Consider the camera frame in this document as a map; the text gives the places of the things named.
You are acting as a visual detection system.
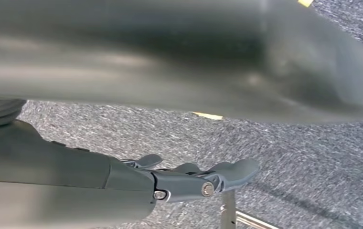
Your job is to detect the steel workbench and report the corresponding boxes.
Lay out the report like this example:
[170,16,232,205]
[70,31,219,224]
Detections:
[220,189,282,229]

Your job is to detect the yellow floor tape square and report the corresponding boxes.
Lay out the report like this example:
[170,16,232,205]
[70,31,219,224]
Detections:
[192,0,314,121]

